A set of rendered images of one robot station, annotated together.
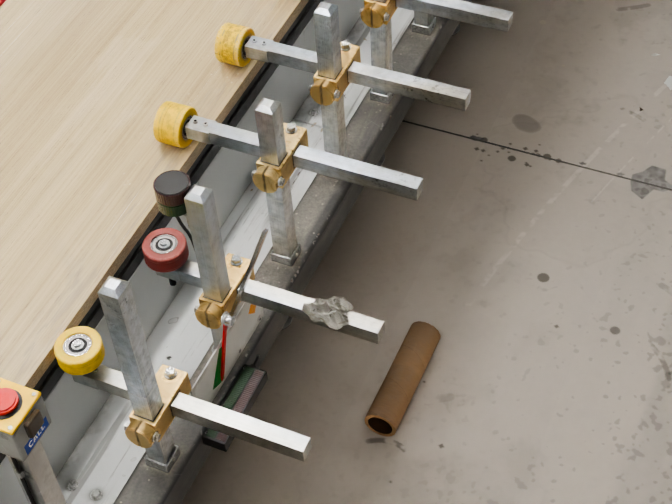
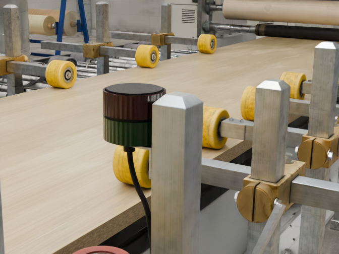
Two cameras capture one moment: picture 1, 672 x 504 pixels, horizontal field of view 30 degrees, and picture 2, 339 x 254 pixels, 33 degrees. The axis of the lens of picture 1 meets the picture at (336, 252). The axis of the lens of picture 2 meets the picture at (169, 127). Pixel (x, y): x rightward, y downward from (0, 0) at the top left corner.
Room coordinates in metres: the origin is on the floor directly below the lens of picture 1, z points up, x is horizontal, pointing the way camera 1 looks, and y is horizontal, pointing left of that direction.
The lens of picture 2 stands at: (0.89, 0.19, 1.23)
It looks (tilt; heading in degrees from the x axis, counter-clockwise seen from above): 15 degrees down; 3
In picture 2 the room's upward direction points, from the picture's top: 1 degrees clockwise
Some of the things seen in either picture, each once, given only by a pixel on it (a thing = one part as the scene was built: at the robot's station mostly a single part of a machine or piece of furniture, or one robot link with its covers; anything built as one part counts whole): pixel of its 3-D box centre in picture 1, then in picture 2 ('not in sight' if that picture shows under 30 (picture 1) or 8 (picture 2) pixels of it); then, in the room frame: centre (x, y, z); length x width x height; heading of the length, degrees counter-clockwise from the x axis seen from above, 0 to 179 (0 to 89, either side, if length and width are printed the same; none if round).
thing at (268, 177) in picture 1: (280, 158); (272, 188); (1.65, 0.09, 0.95); 0.14 x 0.06 x 0.05; 153
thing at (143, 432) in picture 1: (157, 407); not in sight; (1.20, 0.32, 0.83); 0.14 x 0.06 x 0.05; 153
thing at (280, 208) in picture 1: (279, 198); (262, 250); (1.63, 0.10, 0.86); 0.04 x 0.04 x 0.48; 63
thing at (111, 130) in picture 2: (175, 198); (134, 126); (1.43, 0.25, 1.09); 0.06 x 0.06 x 0.02
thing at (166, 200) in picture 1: (172, 188); (134, 101); (1.43, 0.25, 1.11); 0.06 x 0.06 x 0.02
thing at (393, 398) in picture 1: (403, 377); not in sight; (1.79, -0.14, 0.04); 0.30 x 0.08 x 0.08; 153
